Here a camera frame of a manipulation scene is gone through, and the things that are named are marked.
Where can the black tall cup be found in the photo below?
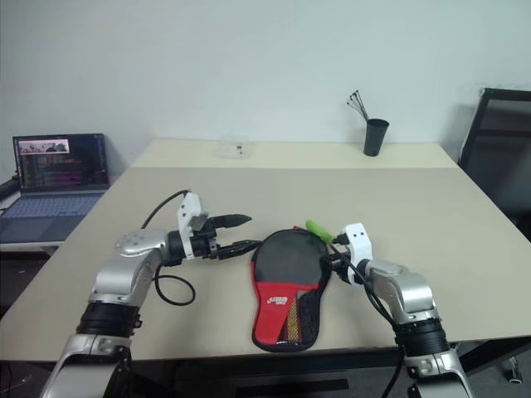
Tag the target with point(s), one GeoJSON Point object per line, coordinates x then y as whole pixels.
{"type": "Point", "coordinates": [375, 139]}

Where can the black red paddle case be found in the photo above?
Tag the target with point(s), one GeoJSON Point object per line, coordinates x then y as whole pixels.
{"type": "Point", "coordinates": [269, 319]}

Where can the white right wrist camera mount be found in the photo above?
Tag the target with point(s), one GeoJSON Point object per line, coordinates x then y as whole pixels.
{"type": "Point", "coordinates": [359, 240]}

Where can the black office chair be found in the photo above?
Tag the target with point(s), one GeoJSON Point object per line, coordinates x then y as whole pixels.
{"type": "Point", "coordinates": [498, 137]}

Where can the table tennis paddle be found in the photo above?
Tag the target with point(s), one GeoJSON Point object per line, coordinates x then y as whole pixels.
{"type": "Point", "coordinates": [286, 257]}

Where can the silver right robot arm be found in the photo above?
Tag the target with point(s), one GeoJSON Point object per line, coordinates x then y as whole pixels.
{"type": "Point", "coordinates": [406, 290]}

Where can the black device beside laptop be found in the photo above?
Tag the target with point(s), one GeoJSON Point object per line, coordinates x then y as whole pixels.
{"type": "Point", "coordinates": [8, 188]}

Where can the clear plastic box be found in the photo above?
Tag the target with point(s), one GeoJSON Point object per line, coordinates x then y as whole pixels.
{"type": "Point", "coordinates": [234, 149]}

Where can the white side table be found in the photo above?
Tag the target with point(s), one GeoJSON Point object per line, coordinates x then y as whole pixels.
{"type": "Point", "coordinates": [25, 247]}

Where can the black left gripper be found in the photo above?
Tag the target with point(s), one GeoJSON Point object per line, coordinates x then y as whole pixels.
{"type": "Point", "coordinates": [205, 244]}

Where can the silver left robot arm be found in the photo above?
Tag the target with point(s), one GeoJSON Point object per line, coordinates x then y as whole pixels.
{"type": "Point", "coordinates": [124, 269]}

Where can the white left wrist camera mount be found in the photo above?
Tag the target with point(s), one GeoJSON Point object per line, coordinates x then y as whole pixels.
{"type": "Point", "coordinates": [188, 207]}

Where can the thin black stick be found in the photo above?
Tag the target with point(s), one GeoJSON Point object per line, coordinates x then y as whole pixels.
{"type": "Point", "coordinates": [357, 111]}
{"type": "Point", "coordinates": [361, 105]}

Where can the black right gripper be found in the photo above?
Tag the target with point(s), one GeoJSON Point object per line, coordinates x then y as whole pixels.
{"type": "Point", "coordinates": [344, 265]}

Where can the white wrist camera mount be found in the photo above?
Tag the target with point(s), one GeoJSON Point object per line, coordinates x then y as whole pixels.
{"type": "Point", "coordinates": [359, 240]}
{"type": "Point", "coordinates": [188, 207]}

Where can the open grey laptop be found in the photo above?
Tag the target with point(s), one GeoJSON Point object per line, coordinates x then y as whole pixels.
{"type": "Point", "coordinates": [54, 207]}

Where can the green zipper pull tag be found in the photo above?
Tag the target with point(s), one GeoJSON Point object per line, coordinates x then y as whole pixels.
{"type": "Point", "coordinates": [317, 229]}

